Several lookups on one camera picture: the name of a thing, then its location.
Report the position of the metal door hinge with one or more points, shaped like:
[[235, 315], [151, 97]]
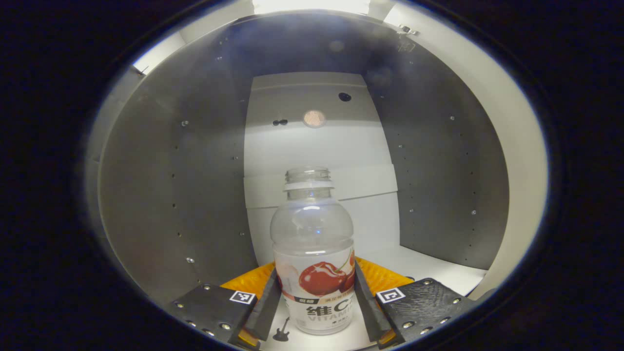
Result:
[[407, 30]]

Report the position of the white cabinet shelf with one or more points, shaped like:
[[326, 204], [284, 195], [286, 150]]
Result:
[[429, 268]]

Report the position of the ceiling light panel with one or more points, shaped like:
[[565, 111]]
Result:
[[312, 5]]

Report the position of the clear plastic bottle cherry label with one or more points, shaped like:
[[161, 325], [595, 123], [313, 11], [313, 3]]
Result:
[[312, 234]]

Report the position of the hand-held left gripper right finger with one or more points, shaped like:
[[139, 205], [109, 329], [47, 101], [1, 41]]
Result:
[[365, 307]]

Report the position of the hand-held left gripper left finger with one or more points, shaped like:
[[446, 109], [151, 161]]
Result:
[[268, 312]]

